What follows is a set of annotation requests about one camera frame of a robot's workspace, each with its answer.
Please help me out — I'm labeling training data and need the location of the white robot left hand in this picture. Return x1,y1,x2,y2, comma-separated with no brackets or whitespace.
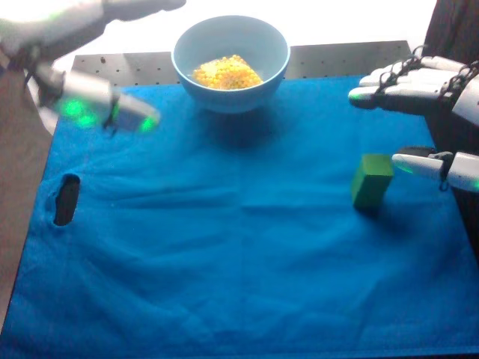
0,0,187,135

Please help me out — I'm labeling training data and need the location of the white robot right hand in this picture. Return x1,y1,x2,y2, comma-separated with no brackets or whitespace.
347,46,479,192

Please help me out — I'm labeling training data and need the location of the green wooden block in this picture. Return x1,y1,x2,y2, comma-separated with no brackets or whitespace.
350,153,395,211

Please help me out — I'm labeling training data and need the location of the bag of yellow beads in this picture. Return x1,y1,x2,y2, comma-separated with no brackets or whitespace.
192,54,264,91

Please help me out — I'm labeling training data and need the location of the dark curtain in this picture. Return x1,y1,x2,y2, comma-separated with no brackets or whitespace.
424,0,479,64

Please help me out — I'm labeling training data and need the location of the light blue bowl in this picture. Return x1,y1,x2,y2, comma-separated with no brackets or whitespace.
171,14,291,114

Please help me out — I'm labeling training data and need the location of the blue table cloth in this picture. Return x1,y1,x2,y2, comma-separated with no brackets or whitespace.
0,74,479,359

